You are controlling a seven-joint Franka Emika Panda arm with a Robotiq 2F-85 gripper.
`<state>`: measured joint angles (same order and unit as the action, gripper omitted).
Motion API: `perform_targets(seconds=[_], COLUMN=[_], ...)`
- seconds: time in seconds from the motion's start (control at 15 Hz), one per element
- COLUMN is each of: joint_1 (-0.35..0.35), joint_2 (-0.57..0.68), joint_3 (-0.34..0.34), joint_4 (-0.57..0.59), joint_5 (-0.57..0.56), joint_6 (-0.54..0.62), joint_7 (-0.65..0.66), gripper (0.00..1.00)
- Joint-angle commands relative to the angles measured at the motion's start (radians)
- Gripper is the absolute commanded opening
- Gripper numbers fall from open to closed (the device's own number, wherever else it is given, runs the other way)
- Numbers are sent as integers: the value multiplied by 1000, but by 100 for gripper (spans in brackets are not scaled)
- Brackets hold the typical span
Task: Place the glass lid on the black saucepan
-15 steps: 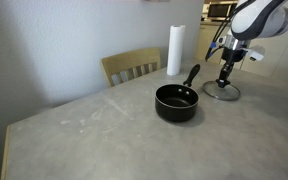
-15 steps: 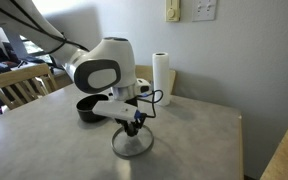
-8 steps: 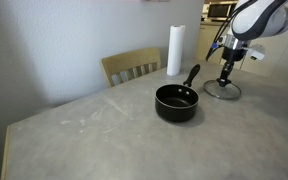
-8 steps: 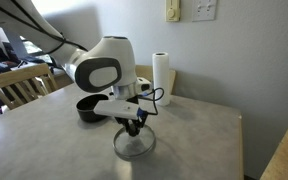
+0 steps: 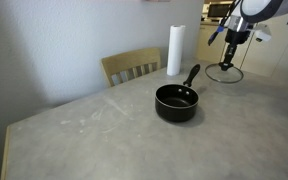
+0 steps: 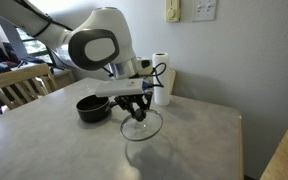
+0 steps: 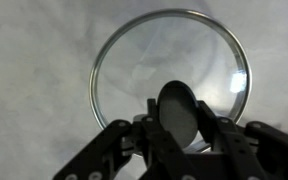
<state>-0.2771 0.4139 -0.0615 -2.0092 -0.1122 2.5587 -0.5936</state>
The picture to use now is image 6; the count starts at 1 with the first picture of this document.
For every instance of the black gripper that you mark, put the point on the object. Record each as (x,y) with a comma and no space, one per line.
(134,99)

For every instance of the glass lid with black knob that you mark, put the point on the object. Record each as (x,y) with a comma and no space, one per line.
(144,129)

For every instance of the black saucepan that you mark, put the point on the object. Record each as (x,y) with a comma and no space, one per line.
(92,111)

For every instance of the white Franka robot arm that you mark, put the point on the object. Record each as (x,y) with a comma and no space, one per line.
(97,46)

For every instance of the white paper towel roll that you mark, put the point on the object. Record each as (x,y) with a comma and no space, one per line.
(162,95)

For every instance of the small wooden cabinet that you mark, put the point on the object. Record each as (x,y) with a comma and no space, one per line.
(64,77)

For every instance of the wooden chair with wide back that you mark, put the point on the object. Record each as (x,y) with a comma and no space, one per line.
(15,76)

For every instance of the grey leaning board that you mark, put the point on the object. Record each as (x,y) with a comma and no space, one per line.
(15,41)

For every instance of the wooden countertop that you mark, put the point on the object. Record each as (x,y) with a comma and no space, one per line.
(287,153)

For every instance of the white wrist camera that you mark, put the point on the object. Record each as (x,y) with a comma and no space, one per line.
(119,88)

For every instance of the cream wall thermostat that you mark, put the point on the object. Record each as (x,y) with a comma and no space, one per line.
(172,11)

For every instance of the white light switch plate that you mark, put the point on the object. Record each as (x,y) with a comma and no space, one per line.
(204,10)

